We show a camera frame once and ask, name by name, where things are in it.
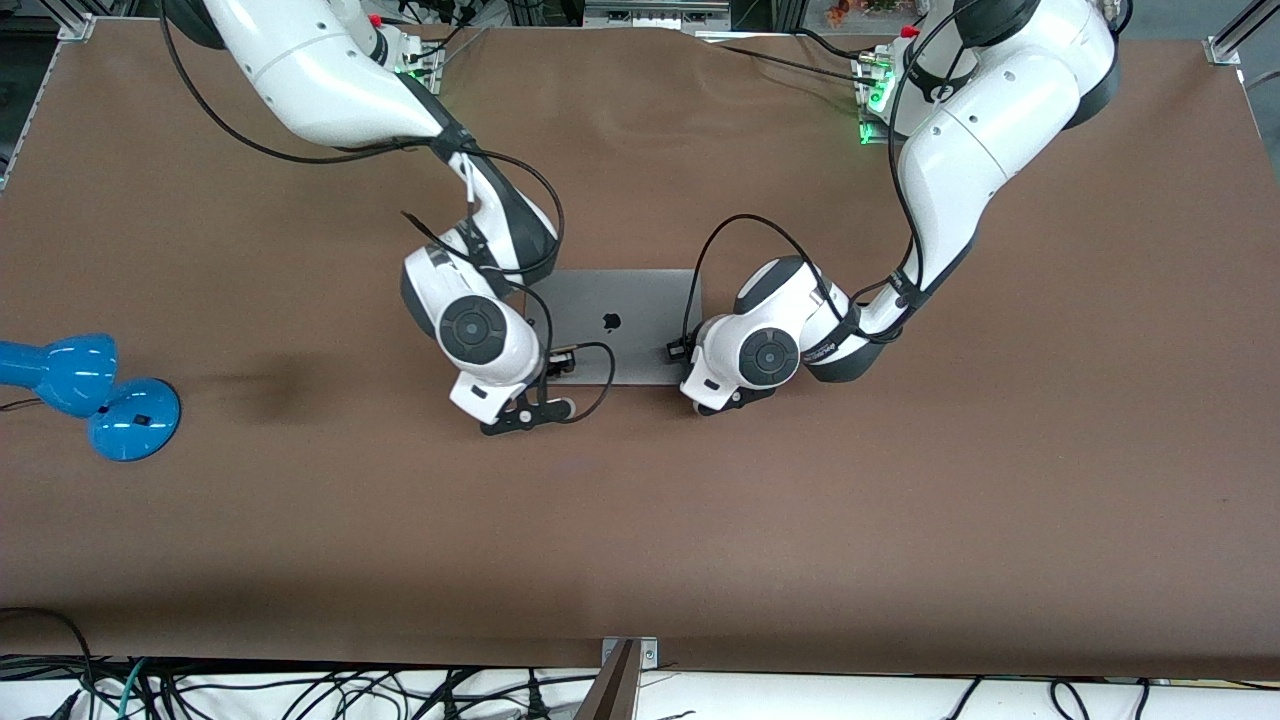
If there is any grey power strip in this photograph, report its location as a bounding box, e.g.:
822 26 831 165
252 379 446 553
583 0 733 32

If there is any teal floor cable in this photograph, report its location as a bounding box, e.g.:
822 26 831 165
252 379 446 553
116 657 153 720

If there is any short black table cable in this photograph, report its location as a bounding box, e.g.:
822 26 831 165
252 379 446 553
795 27 883 65

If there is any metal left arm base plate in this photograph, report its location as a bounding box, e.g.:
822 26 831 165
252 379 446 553
851 48 903 148

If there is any blue desk lamp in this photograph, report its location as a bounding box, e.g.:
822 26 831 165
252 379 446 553
0 333 183 463

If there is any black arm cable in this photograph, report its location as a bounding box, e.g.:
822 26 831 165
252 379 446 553
158 0 617 427
681 0 1003 349

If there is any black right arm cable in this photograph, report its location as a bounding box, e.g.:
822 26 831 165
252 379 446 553
158 0 617 427

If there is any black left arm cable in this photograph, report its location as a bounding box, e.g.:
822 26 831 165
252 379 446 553
681 0 1003 349

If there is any long black table cable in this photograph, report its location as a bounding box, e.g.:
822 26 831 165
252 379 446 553
712 42 883 89

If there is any white sheet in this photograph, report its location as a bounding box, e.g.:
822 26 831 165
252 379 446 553
0 666 1280 720

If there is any aluminium corner profile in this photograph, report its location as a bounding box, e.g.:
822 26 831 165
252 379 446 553
52 0 98 43
1203 0 1280 67

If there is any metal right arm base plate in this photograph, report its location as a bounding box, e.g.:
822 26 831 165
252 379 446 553
392 38 444 99

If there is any grey laptop computer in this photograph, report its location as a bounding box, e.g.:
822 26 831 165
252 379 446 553
524 267 704 388

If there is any brown camera mount post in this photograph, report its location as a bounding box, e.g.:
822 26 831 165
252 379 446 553
575 636 661 720

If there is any black looped floor cable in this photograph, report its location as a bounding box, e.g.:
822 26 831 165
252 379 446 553
0 606 98 720

